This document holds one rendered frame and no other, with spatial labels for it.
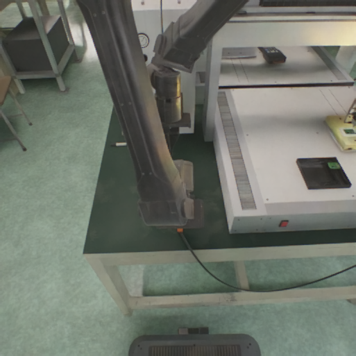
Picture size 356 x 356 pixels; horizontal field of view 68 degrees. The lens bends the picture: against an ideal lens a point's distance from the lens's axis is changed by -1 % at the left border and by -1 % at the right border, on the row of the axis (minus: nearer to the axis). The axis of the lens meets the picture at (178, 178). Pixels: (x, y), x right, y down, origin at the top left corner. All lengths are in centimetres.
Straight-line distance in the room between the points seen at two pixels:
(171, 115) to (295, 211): 44
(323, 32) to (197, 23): 54
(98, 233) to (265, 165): 57
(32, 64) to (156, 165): 277
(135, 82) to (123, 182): 65
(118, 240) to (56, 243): 101
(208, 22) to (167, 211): 32
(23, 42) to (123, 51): 268
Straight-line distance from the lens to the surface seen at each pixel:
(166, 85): 60
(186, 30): 55
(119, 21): 37
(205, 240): 83
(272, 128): 105
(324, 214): 86
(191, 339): 124
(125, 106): 38
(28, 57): 309
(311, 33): 97
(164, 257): 86
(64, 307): 165
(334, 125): 109
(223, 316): 154
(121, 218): 89
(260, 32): 92
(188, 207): 46
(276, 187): 85
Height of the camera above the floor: 149
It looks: 49 degrees down
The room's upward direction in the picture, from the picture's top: 1 degrees counter-clockwise
